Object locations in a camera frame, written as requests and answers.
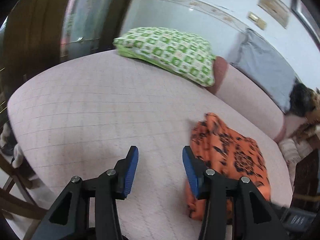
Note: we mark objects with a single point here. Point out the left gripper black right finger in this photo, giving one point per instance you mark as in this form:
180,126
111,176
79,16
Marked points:
253,217

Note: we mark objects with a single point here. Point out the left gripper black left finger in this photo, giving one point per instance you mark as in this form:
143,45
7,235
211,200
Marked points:
86,209

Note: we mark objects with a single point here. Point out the orange black floral garment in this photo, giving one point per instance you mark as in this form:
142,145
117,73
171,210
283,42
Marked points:
229,153

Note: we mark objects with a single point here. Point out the wooden chair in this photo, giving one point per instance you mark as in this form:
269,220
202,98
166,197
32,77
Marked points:
15,198

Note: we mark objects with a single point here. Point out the beige striped cloth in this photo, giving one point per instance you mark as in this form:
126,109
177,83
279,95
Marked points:
293,153

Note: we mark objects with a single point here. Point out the brown crumpled cloth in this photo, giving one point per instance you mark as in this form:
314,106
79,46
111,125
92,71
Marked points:
309,128

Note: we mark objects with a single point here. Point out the pink quilted mattress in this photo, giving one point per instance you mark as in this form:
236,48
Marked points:
82,116

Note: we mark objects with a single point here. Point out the pink bolster cushion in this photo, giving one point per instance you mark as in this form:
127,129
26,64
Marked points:
243,95

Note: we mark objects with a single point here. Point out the dark furry cloth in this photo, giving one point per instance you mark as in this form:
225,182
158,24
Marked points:
302,100

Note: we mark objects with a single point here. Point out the grey pillow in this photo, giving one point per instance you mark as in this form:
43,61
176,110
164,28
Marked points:
261,63

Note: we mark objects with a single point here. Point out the green white patterned pillow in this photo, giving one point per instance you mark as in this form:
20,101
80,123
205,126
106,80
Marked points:
185,54

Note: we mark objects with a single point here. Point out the wooden glass-panel door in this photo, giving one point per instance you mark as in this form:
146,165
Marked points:
39,34

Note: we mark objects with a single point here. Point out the framed painting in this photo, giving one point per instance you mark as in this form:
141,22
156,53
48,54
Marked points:
306,19

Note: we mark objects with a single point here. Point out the small wall plaque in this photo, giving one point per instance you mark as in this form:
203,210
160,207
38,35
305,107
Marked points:
257,20

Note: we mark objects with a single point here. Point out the large framed wall plaque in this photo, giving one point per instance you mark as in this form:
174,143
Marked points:
277,9

